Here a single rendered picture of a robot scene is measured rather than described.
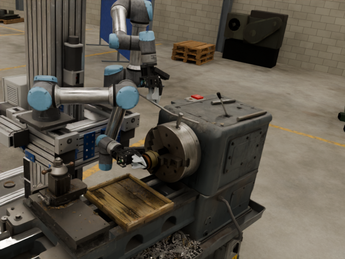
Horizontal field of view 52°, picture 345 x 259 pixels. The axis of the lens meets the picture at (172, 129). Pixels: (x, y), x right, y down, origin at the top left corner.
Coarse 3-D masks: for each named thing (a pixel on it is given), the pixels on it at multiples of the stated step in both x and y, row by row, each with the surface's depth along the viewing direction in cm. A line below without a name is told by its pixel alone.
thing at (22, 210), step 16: (16, 208) 158; (32, 208) 157; (16, 224) 148; (32, 224) 153; (48, 224) 148; (64, 240) 140; (96, 240) 143; (112, 240) 145; (48, 256) 135; (64, 256) 136; (80, 256) 134; (96, 256) 141
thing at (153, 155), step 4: (148, 152) 178; (152, 152) 178; (156, 152) 181; (144, 156) 175; (148, 156) 176; (152, 156) 177; (156, 156) 177; (144, 160) 182; (148, 160) 175; (152, 160) 176; (156, 160) 178; (148, 164) 175; (152, 164) 176; (156, 164) 179; (144, 168) 177; (148, 168) 179
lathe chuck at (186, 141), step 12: (168, 132) 181; (180, 132) 180; (144, 144) 196; (168, 144) 183; (180, 144) 177; (192, 144) 180; (180, 156) 178; (192, 156) 180; (168, 168) 187; (180, 168) 180; (192, 168) 183; (168, 180) 188
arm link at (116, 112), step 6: (114, 108) 195; (120, 108) 194; (114, 114) 195; (120, 114) 195; (114, 120) 196; (120, 120) 197; (108, 126) 198; (114, 126) 197; (120, 126) 200; (108, 132) 199; (114, 132) 199; (114, 138) 201
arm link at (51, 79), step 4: (36, 76) 182; (40, 76) 183; (44, 76) 185; (48, 76) 186; (52, 76) 188; (36, 80) 180; (40, 80) 180; (44, 80) 180; (48, 80) 180; (52, 80) 182; (56, 80) 185; (56, 84) 186
